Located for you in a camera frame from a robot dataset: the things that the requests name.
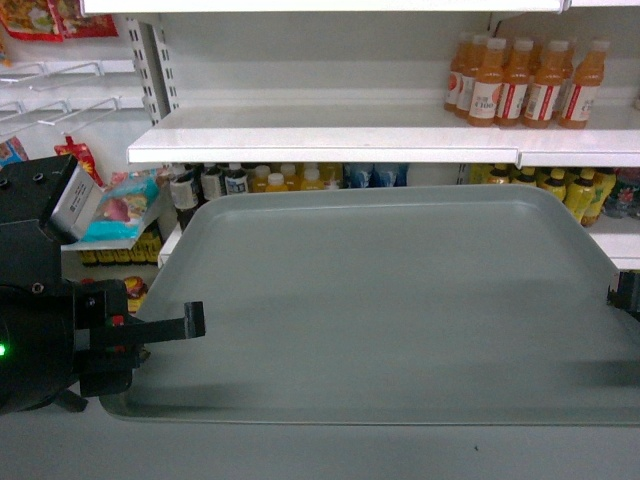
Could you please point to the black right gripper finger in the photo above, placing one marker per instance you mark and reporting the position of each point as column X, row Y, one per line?
column 624, row 293

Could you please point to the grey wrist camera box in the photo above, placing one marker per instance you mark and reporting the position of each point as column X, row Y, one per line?
column 74, row 205

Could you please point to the orange juice bottle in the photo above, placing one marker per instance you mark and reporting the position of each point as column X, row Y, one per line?
column 488, row 84
column 515, row 83
column 585, row 85
column 546, row 86

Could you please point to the white perforated shelf upright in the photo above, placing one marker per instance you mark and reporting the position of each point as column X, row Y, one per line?
column 152, row 60

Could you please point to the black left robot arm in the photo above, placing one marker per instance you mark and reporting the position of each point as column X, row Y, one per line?
column 62, row 341

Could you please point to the teal snack packet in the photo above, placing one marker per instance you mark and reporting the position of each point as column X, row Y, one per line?
column 130, row 203

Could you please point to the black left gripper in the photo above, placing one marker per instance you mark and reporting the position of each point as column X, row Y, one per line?
column 108, row 339

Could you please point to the red snack packet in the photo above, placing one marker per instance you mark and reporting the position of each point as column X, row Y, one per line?
column 82, row 153

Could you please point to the grey plastic tray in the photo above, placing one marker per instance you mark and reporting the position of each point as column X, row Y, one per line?
column 405, row 306

